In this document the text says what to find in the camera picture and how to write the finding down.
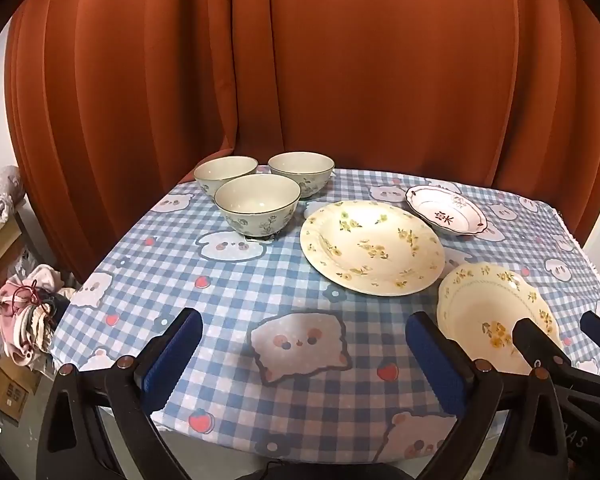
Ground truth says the grey cloth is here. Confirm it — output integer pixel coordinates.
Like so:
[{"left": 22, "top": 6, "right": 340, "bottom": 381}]
[{"left": 0, "top": 166, "right": 28, "bottom": 226}]

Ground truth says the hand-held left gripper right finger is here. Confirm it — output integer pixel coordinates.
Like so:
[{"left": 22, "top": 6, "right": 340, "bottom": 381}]
[{"left": 405, "top": 311, "right": 576, "bottom": 480}]

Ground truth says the cardboard box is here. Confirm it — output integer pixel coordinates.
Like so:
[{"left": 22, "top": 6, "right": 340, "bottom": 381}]
[{"left": 0, "top": 355, "right": 42, "bottom": 426}]

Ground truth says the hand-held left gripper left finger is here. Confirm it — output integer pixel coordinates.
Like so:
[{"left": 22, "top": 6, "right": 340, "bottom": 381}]
[{"left": 36, "top": 307, "right": 203, "bottom": 480}]

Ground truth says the pale green floral bowl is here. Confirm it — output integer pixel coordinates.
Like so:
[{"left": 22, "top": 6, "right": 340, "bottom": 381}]
[
  {"left": 215, "top": 174, "right": 301, "bottom": 240},
  {"left": 267, "top": 152, "right": 336, "bottom": 199},
  {"left": 194, "top": 156, "right": 259, "bottom": 199}
]

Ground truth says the pink clothes pile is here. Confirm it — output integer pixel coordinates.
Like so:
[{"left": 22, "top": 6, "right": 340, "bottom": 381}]
[{"left": 0, "top": 263, "right": 81, "bottom": 368}]

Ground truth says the blue checked bear tablecloth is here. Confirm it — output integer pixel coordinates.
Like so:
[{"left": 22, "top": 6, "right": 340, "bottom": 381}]
[{"left": 50, "top": 165, "right": 600, "bottom": 461}]

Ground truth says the small white red-print dish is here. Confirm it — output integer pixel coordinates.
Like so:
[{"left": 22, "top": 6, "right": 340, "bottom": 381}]
[{"left": 405, "top": 185, "right": 488, "bottom": 235}]

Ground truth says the orange curtain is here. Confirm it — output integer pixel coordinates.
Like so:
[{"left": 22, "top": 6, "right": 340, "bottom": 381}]
[{"left": 5, "top": 0, "right": 600, "bottom": 281}]

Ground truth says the large cream floral plate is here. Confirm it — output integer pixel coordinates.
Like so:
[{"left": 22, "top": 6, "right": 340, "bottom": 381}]
[{"left": 300, "top": 200, "right": 446, "bottom": 297}]

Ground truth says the scalloped cream floral plate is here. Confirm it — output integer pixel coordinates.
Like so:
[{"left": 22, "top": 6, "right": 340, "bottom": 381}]
[{"left": 436, "top": 262, "right": 565, "bottom": 376}]

